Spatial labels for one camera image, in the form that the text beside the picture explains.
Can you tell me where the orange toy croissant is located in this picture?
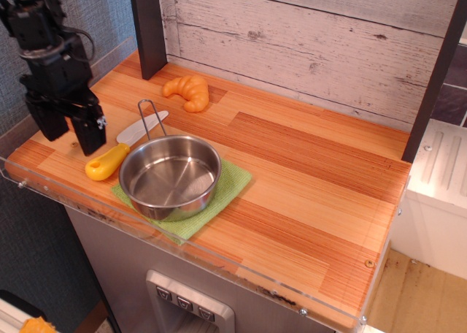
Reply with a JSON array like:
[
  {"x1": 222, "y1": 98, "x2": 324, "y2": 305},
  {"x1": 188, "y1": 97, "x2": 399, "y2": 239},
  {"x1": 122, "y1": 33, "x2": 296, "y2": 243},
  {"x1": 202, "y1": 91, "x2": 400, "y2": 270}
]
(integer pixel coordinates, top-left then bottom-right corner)
[{"x1": 162, "y1": 74, "x2": 209, "y2": 112}]

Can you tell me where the silver dispenser button panel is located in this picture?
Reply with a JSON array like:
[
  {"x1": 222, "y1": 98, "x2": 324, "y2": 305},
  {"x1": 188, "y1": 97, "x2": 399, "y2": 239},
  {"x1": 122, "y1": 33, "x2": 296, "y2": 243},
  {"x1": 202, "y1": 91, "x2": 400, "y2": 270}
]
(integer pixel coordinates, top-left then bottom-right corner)
[{"x1": 146, "y1": 269, "x2": 236, "y2": 332}]

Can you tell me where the dark shelf post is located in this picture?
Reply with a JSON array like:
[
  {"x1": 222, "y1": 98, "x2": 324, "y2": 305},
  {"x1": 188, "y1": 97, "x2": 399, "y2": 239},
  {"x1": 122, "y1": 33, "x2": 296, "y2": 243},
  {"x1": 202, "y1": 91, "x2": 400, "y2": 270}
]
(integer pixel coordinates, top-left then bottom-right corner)
[
  {"x1": 131, "y1": 0, "x2": 167, "y2": 80},
  {"x1": 401, "y1": 0, "x2": 466, "y2": 163}
]

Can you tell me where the yellow handled toy knife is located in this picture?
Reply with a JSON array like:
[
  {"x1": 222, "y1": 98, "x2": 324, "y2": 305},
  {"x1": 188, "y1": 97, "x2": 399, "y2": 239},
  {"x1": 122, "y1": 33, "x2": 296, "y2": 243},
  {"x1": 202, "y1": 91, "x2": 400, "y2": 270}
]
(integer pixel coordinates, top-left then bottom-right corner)
[{"x1": 85, "y1": 110, "x2": 169, "y2": 181}]

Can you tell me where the clear acrylic guard rail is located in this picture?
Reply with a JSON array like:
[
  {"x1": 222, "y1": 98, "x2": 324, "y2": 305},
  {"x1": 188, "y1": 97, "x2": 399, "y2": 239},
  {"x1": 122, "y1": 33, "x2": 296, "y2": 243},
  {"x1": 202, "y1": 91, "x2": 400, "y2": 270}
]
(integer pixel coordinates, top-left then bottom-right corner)
[{"x1": 5, "y1": 54, "x2": 410, "y2": 332}]

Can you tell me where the green cloth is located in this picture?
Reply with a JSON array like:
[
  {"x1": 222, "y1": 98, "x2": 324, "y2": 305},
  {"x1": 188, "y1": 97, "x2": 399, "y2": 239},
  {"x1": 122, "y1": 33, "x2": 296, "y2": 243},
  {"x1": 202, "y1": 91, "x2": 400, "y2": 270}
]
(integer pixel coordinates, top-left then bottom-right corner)
[{"x1": 129, "y1": 159, "x2": 252, "y2": 245}]

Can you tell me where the dark left shelf post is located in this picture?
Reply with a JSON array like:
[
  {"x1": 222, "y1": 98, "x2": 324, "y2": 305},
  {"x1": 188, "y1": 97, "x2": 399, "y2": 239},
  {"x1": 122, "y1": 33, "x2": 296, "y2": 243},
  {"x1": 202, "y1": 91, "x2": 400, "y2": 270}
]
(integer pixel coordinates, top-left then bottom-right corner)
[{"x1": 131, "y1": 0, "x2": 167, "y2": 80}]

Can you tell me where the grey toy fridge cabinet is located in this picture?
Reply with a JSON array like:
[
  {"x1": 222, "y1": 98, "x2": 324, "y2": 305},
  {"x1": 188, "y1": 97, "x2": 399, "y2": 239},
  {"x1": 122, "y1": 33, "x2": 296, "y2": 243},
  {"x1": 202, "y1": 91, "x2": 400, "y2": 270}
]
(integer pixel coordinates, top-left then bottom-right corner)
[{"x1": 66, "y1": 207, "x2": 330, "y2": 332}]

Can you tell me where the stainless steel pot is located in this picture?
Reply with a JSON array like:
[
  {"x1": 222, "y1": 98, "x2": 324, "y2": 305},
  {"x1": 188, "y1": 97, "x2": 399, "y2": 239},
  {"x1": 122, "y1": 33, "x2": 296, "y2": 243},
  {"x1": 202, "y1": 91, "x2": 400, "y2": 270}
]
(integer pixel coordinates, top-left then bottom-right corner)
[{"x1": 118, "y1": 99, "x2": 223, "y2": 223}]

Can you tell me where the white toy sink unit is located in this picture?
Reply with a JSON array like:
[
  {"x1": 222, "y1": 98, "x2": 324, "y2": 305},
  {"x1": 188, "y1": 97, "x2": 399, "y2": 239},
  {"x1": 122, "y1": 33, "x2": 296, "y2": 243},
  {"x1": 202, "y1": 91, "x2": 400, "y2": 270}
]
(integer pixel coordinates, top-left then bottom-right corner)
[{"x1": 390, "y1": 120, "x2": 466, "y2": 278}]

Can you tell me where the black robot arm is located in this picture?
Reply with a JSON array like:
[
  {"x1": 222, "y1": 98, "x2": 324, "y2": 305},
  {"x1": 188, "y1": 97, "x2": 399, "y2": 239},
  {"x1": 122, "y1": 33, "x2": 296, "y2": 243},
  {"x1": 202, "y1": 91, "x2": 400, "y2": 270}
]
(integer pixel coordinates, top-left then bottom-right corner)
[{"x1": 1, "y1": 0, "x2": 107, "y2": 156}]

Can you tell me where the dark right shelf post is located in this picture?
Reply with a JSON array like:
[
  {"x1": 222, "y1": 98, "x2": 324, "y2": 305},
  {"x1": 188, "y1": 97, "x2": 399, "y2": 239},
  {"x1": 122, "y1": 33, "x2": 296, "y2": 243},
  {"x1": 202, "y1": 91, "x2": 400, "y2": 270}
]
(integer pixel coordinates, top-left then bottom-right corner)
[{"x1": 401, "y1": 0, "x2": 466, "y2": 163}]

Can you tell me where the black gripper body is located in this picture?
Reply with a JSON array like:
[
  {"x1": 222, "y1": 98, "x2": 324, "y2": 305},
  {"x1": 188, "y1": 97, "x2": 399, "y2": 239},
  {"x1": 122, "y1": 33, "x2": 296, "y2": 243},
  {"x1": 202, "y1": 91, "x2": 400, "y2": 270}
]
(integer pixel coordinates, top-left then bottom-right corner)
[{"x1": 20, "y1": 53, "x2": 104, "y2": 119}]

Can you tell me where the orange object bottom left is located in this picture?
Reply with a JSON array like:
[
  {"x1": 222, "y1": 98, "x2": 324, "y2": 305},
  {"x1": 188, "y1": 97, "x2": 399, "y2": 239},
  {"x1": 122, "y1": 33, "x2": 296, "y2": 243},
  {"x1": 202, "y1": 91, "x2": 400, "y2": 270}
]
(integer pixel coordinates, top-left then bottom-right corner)
[{"x1": 19, "y1": 317, "x2": 57, "y2": 333}]

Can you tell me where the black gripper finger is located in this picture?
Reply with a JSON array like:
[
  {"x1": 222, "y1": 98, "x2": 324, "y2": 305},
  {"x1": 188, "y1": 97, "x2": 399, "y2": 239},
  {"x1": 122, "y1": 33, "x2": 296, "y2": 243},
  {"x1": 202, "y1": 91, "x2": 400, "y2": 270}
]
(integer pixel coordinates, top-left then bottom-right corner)
[
  {"x1": 25, "y1": 98, "x2": 69, "y2": 141},
  {"x1": 72, "y1": 115, "x2": 107, "y2": 156}
]

